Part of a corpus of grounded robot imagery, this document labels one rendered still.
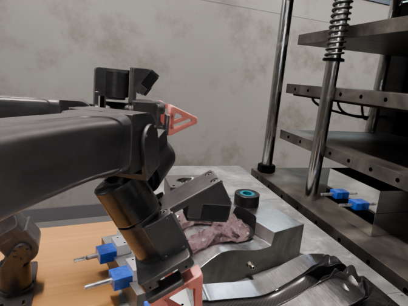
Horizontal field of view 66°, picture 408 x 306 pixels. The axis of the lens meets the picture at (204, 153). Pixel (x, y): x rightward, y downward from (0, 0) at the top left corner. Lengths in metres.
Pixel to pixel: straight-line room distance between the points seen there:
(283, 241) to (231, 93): 2.32
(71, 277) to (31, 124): 0.69
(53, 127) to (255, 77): 3.04
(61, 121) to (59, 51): 2.51
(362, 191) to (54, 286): 1.04
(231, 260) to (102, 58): 2.21
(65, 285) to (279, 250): 0.55
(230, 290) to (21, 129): 0.56
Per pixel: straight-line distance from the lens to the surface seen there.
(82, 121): 0.25
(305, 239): 1.13
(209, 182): 0.38
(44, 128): 0.22
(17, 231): 0.76
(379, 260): 1.17
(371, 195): 1.28
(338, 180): 1.40
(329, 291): 0.68
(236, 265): 0.84
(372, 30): 1.40
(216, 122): 3.07
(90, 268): 0.91
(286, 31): 1.78
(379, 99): 1.27
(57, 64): 2.75
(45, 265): 0.94
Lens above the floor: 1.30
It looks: 14 degrees down
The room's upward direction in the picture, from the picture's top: 5 degrees clockwise
